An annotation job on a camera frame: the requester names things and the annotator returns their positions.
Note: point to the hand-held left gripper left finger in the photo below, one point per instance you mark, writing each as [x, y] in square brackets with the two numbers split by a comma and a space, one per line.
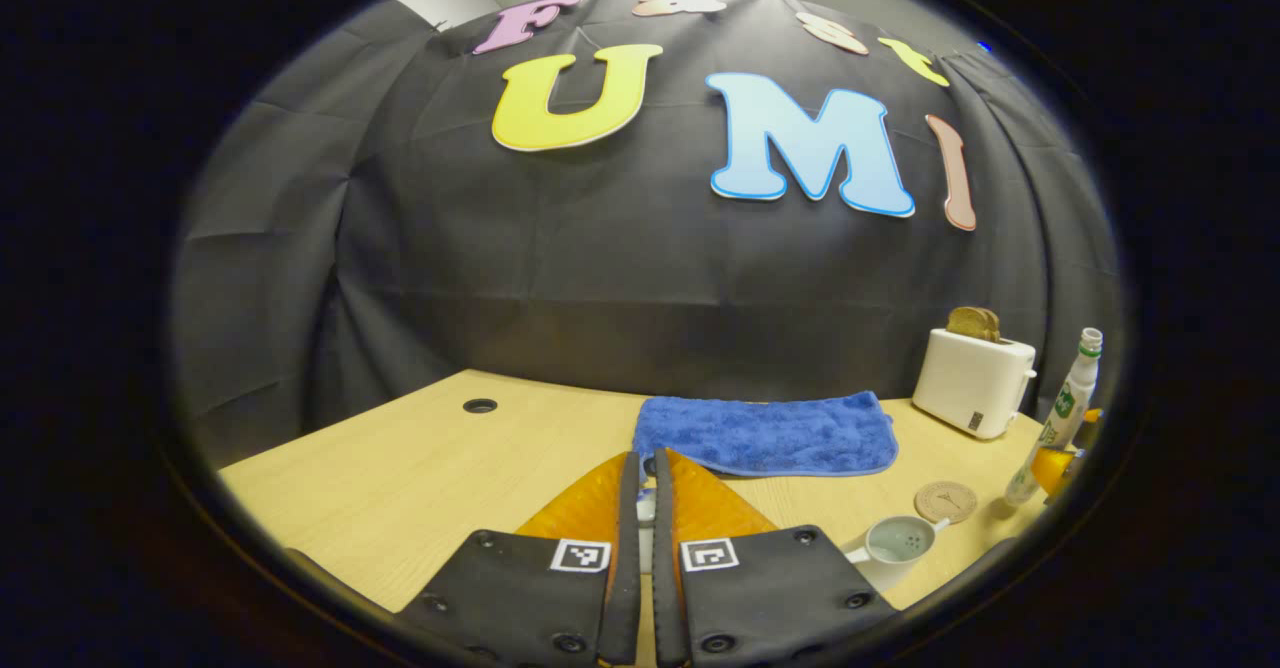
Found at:
[625, 568]

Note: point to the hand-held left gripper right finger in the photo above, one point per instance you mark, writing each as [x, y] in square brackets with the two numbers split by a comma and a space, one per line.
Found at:
[663, 568]

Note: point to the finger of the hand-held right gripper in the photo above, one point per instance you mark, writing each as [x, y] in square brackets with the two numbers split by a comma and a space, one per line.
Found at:
[1055, 468]
[1092, 416]

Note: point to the white green-label water bottle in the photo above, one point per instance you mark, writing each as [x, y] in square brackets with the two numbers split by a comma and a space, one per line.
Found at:
[1060, 413]

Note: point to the round brown coaster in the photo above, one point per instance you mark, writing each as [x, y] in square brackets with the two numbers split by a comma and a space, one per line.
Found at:
[945, 501]

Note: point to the white ceramic teacup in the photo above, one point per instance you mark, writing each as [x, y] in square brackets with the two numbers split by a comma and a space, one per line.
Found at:
[900, 548]

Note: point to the white toaster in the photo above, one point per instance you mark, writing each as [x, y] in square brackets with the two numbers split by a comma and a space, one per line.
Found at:
[970, 380]

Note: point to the brown bread slice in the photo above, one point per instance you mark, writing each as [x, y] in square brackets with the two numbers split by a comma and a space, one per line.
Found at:
[993, 326]
[965, 323]

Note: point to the blue towel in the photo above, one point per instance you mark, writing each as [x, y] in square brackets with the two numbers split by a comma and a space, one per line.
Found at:
[770, 433]

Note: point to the black backdrop cloth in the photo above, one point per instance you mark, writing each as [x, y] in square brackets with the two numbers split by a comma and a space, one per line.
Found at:
[620, 248]

